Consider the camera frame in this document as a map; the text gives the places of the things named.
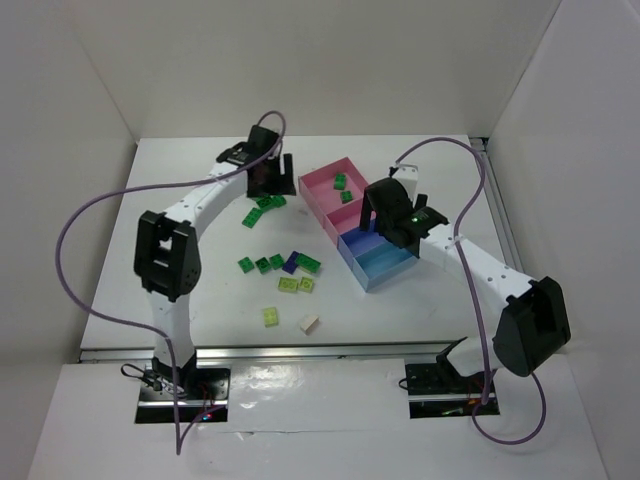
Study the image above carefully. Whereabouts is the green square lego brick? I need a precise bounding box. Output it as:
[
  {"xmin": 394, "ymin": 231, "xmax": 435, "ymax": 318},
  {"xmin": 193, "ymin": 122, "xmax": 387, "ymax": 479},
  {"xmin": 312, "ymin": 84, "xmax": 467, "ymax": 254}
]
[
  {"xmin": 272, "ymin": 195, "xmax": 286, "ymax": 207},
  {"xmin": 255, "ymin": 257, "xmax": 272, "ymax": 274},
  {"xmin": 237, "ymin": 257, "xmax": 255, "ymax": 274},
  {"xmin": 269, "ymin": 254, "xmax": 285, "ymax": 270}
]

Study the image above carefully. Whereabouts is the green upside-down lego brick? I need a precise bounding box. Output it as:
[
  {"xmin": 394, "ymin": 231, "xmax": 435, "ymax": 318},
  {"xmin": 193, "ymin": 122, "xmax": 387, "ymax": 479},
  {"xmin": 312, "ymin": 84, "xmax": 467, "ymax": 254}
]
[{"xmin": 256, "ymin": 196, "xmax": 274, "ymax": 212}]

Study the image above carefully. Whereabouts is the green rounded lego brick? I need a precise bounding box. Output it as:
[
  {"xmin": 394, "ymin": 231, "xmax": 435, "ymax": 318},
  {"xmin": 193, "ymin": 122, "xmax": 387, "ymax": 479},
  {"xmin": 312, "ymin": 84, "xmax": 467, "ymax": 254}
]
[{"xmin": 339, "ymin": 190, "xmax": 353, "ymax": 204}]

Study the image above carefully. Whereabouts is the green long lego brick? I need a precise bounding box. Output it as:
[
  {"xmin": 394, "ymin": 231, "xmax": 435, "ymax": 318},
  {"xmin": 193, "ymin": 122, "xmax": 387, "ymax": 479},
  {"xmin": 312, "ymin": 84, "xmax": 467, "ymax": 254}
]
[
  {"xmin": 295, "ymin": 253, "xmax": 321, "ymax": 275},
  {"xmin": 242, "ymin": 208, "xmax": 263, "ymax": 229}
]

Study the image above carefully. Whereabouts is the green curved lego brick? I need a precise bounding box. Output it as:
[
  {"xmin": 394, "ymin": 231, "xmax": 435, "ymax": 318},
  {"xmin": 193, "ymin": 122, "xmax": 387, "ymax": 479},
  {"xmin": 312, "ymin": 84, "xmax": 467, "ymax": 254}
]
[{"xmin": 333, "ymin": 173, "xmax": 347, "ymax": 191}]

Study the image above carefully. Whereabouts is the lime green lego brick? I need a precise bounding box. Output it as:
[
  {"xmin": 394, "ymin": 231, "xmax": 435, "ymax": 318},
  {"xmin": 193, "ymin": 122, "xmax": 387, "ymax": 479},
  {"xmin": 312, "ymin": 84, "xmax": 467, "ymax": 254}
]
[
  {"xmin": 262, "ymin": 307, "xmax": 279, "ymax": 328},
  {"xmin": 298, "ymin": 277, "xmax": 315, "ymax": 293},
  {"xmin": 277, "ymin": 277, "xmax": 299, "ymax": 293}
]

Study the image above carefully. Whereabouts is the beige lego brick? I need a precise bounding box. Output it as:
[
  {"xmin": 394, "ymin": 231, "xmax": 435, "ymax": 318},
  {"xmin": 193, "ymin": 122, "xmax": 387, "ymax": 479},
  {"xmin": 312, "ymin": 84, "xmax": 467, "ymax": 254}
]
[{"xmin": 299, "ymin": 315, "xmax": 320, "ymax": 335}]

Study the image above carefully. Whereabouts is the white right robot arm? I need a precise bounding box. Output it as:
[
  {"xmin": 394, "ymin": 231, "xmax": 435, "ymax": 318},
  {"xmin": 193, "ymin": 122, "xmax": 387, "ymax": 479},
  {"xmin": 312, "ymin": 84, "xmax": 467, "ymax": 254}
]
[{"xmin": 298, "ymin": 158, "xmax": 571, "ymax": 377}]

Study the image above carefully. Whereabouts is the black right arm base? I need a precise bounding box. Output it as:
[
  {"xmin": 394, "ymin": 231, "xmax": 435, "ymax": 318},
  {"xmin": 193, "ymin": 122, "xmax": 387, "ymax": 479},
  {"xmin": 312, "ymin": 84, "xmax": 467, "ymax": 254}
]
[{"xmin": 398, "ymin": 337, "xmax": 485, "ymax": 396}]

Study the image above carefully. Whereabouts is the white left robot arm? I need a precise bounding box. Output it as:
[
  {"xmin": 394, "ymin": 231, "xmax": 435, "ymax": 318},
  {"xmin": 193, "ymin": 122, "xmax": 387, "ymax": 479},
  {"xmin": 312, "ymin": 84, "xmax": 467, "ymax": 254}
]
[{"xmin": 134, "ymin": 125, "xmax": 280, "ymax": 388}]

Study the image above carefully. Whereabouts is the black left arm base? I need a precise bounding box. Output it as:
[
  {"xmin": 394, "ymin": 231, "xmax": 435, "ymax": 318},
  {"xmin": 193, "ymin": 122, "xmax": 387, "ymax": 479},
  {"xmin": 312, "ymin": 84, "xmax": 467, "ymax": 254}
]
[{"xmin": 120, "ymin": 363, "xmax": 231, "ymax": 408}]

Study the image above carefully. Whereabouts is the pink two-compartment tray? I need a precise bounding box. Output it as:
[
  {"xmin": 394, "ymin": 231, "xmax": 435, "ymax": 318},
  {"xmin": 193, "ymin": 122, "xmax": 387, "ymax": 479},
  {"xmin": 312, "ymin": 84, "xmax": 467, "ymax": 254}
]
[{"xmin": 298, "ymin": 157, "xmax": 369, "ymax": 246}]

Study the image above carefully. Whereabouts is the blue two-compartment tray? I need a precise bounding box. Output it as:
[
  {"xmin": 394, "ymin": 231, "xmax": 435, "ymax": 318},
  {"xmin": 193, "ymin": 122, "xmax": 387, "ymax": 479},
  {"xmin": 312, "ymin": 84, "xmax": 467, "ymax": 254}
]
[{"xmin": 337, "ymin": 228, "xmax": 417, "ymax": 292}]

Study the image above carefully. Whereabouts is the dark blue lego brick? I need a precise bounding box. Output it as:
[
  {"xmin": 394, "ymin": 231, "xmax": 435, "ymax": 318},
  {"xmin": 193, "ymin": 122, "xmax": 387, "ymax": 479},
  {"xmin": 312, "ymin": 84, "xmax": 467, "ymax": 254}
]
[{"xmin": 281, "ymin": 251, "xmax": 299, "ymax": 275}]

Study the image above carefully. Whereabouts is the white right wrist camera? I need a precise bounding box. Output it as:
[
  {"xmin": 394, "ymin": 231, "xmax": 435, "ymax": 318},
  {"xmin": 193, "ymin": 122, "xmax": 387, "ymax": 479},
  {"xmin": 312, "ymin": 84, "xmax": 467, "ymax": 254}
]
[{"xmin": 389, "ymin": 164, "xmax": 419, "ymax": 197}]

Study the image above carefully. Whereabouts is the aluminium side rail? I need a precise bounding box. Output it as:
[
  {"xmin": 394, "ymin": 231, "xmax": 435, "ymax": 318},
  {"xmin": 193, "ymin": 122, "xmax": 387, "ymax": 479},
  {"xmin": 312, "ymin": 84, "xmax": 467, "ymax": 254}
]
[{"xmin": 469, "ymin": 137, "xmax": 522, "ymax": 271}]

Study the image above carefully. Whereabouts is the aluminium front rail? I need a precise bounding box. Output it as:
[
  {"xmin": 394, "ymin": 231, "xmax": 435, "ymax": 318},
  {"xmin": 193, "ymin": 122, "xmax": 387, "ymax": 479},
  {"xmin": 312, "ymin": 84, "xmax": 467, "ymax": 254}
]
[{"xmin": 79, "ymin": 341, "xmax": 452, "ymax": 363}]

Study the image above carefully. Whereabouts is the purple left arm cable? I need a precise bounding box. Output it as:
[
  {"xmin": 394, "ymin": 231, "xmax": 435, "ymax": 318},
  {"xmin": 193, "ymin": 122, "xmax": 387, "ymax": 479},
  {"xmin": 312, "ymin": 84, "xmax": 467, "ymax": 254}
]
[{"xmin": 54, "ymin": 110, "xmax": 289, "ymax": 455}]

